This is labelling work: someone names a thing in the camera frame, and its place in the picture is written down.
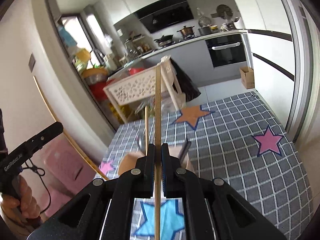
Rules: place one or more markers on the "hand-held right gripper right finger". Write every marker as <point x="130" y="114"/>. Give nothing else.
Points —
<point x="165" y="170"/>

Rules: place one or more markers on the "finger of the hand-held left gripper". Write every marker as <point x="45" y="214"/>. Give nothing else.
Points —
<point x="42" y="136"/>

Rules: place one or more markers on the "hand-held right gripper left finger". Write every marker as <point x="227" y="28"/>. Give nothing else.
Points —
<point x="151" y="170"/>

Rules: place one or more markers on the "beige plastic utensil holder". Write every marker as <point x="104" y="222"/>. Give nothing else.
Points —
<point x="127" y="163"/>

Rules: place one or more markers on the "black utensil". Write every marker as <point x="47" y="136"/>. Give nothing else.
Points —
<point x="186" y="148"/>

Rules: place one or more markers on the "wooden chopstick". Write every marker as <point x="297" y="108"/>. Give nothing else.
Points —
<point x="146" y="130"/>
<point x="157" y="105"/>

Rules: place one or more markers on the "person's left hand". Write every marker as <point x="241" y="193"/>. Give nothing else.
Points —
<point x="26" y="200"/>

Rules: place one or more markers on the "pink plastic stool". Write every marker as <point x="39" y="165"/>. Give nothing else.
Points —
<point x="65" y="165"/>

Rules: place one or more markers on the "red basin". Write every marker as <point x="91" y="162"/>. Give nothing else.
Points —
<point x="100" y="88"/>

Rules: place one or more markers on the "yellow basin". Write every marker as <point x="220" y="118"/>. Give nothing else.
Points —
<point x="94" y="75"/>

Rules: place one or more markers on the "cream flower-cutout plastic cart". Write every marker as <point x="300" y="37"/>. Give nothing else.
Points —
<point x="140" y="87"/>

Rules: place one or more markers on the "black plastic bag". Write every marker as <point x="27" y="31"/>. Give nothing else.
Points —
<point x="185" y="82"/>

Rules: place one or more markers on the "grey kitchen counter cabinet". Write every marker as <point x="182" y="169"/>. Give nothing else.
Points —
<point x="192" y="62"/>

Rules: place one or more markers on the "cardboard box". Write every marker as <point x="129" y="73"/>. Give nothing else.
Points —
<point x="247" y="77"/>

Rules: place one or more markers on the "black wok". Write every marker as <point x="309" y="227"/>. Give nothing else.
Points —
<point x="163" y="40"/>

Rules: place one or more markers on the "black built-in oven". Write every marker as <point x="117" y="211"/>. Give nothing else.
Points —
<point x="227" y="51"/>

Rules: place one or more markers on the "gold cooking pot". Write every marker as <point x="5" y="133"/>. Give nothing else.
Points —
<point x="186" y="30"/>

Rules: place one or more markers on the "dark cooking pot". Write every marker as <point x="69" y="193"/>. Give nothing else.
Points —
<point x="205" y="30"/>

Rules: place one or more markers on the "white upper kitchen cabinets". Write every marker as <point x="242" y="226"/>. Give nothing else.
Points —
<point x="120" y="2"/>

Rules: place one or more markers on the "black range hood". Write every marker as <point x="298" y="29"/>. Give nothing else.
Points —
<point x="166" y="15"/>

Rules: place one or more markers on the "white refrigerator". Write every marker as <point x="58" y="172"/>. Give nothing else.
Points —
<point x="272" y="55"/>

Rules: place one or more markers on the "grey wall switch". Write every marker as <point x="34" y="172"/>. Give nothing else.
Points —
<point x="32" y="62"/>

